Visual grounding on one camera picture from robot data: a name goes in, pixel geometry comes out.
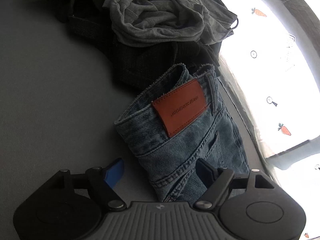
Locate black garment pile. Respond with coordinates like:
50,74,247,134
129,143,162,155
38,0,221,95

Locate grey zip hoodie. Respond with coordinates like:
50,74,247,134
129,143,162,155
104,0,239,47

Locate blue denim jeans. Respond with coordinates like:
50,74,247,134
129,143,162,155
115,64,249,203

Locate white printed storage bag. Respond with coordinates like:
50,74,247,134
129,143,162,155
219,0,319,239

